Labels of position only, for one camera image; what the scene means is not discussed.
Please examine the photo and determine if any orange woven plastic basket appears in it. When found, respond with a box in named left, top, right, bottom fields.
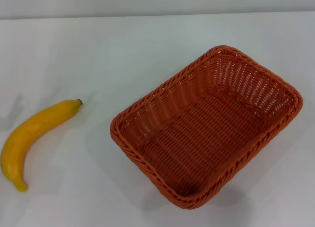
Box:
left=109, top=45, right=304, bottom=210

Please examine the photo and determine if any yellow toy banana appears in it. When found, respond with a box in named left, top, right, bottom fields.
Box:
left=0, top=98, right=83, bottom=193

